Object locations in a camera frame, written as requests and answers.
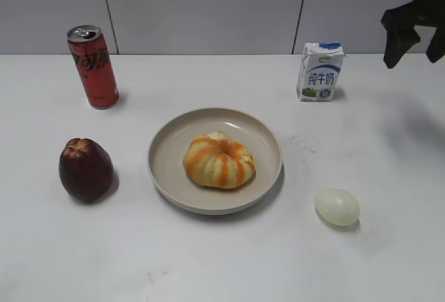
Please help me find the red cola can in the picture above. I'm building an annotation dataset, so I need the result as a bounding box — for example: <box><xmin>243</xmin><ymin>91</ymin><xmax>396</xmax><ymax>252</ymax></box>
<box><xmin>67</xmin><ymin>24</ymin><xmax>119</xmax><ymax>109</ymax></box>

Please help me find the beige round plate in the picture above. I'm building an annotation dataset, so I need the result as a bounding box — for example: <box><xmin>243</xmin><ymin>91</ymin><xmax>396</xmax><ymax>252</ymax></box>
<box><xmin>147</xmin><ymin>108</ymin><xmax>284</xmax><ymax>215</ymax></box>

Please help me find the white blue milk carton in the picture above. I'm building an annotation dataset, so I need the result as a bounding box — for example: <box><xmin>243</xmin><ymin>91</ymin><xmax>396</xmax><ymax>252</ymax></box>
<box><xmin>296</xmin><ymin>42</ymin><xmax>344</xmax><ymax>102</ymax></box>

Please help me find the orange striped round croissant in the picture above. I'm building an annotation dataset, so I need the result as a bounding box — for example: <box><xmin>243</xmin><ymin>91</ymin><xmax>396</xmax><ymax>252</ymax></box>
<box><xmin>183</xmin><ymin>132</ymin><xmax>256</xmax><ymax>189</ymax></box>

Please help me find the dark red wax apple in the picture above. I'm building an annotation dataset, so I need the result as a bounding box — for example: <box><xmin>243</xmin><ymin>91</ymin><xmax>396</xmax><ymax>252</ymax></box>
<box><xmin>58</xmin><ymin>138</ymin><xmax>114</xmax><ymax>203</ymax></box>

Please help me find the white egg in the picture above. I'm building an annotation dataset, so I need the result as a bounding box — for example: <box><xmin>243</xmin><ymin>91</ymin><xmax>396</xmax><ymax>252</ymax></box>
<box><xmin>314</xmin><ymin>188</ymin><xmax>360</xmax><ymax>227</ymax></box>

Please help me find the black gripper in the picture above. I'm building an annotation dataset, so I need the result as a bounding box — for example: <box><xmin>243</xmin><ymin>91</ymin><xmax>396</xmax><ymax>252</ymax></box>
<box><xmin>381</xmin><ymin>0</ymin><xmax>445</xmax><ymax>69</ymax></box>

